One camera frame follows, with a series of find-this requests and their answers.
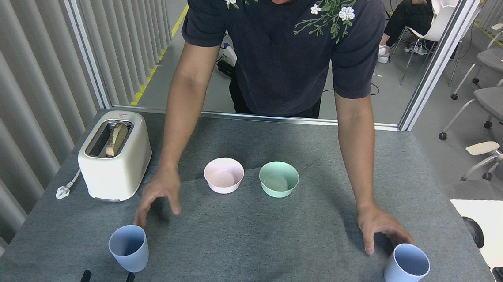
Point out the blue plastic cup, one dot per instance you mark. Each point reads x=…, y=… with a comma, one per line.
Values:
x=128, y=256
x=401, y=277

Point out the person's left forearm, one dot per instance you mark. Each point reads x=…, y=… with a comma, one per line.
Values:
x=357, y=153

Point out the person's right forearm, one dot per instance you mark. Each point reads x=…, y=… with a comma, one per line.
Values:
x=179, y=127

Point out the person's left hand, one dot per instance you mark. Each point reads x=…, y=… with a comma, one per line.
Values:
x=374, y=220

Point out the person's right hand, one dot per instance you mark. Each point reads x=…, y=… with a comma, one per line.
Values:
x=159, y=187

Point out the grey felt table cover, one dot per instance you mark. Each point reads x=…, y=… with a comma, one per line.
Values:
x=245, y=229

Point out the cream toaster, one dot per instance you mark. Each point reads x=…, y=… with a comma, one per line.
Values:
x=114, y=175

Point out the green bowl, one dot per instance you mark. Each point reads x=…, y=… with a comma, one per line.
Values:
x=278, y=181

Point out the black computer mouse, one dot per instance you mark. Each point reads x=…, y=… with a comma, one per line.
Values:
x=475, y=232

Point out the pink bowl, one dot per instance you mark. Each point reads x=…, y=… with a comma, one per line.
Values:
x=223, y=176

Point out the toasted bread slice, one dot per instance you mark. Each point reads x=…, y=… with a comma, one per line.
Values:
x=117, y=139

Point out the white chair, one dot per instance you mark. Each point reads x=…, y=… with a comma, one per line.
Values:
x=439, y=26

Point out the seated person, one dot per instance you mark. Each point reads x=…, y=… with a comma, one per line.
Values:
x=408, y=15

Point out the silver frame rail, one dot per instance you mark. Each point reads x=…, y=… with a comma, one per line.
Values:
x=279, y=119

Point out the silver frame post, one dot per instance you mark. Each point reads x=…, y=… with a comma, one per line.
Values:
x=438, y=61
x=81, y=36

